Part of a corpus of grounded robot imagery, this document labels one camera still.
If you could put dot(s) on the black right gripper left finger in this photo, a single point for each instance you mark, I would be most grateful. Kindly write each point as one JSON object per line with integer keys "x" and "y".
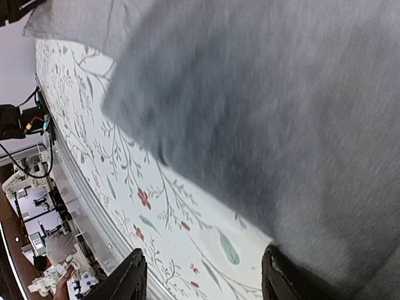
{"x": 127, "y": 281}

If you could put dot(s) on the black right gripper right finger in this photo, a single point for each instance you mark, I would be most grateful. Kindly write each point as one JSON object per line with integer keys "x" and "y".
{"x": 281, "y": 280}

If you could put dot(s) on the grey button-up shirt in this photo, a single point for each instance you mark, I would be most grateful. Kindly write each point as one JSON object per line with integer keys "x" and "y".
{"x": 285, "y": 111}

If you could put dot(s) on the background workbench clutter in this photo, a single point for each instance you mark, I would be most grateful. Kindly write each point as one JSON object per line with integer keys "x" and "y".
{"x": 31, "y": 212}

